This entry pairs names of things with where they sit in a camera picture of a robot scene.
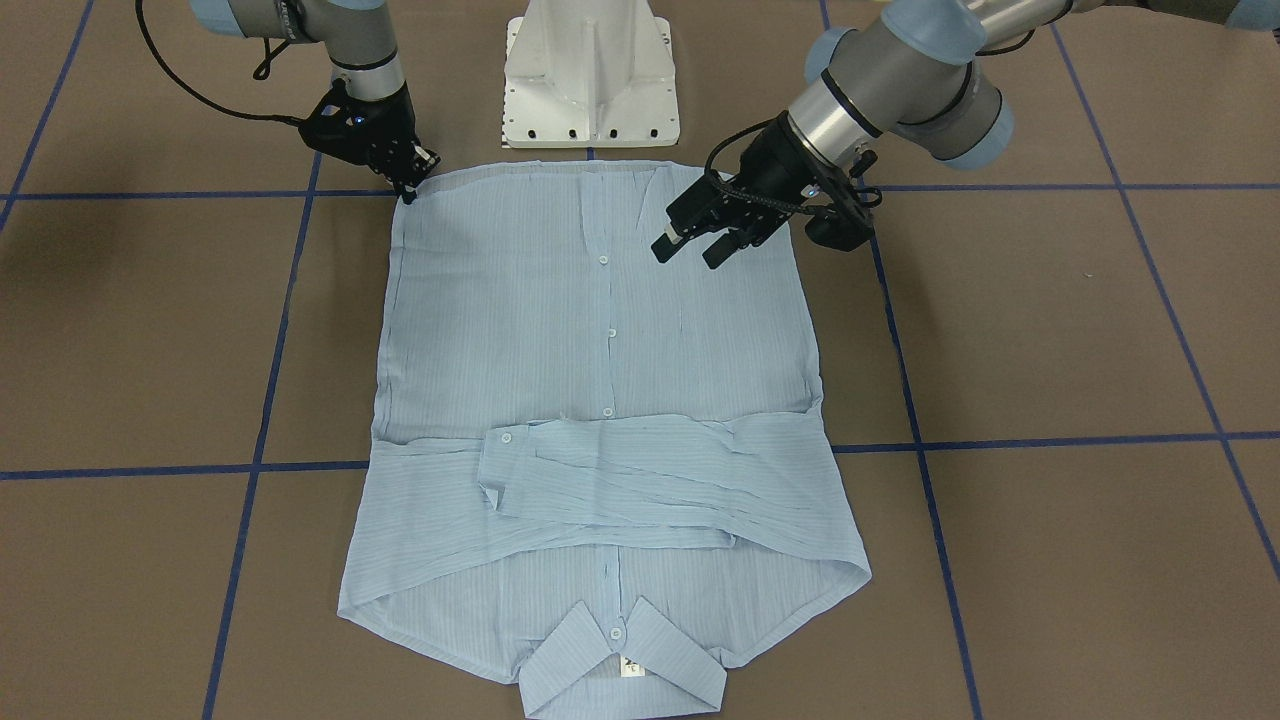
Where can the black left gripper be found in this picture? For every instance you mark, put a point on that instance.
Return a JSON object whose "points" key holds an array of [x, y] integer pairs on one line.
{"points": [[772, 162]]}

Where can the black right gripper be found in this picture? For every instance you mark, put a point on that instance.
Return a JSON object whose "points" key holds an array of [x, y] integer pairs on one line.
{"points": [[392, 128]]}

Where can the light blue button-up shirt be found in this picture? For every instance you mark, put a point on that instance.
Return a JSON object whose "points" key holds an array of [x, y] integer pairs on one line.
{"points": [[600, 478]]}

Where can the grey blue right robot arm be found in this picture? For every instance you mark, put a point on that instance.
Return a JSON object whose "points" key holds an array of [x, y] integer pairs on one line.
{"points": [[358, 37]]}

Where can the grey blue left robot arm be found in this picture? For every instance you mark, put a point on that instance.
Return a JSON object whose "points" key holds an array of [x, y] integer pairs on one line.
{"points": [[913, 73]]}

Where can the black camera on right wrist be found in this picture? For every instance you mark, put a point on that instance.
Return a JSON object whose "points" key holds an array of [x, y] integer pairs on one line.
{"points": [[845, 233]]}

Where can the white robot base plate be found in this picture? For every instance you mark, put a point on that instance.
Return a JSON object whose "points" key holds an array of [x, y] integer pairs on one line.
{"points": [[598, 74]]}

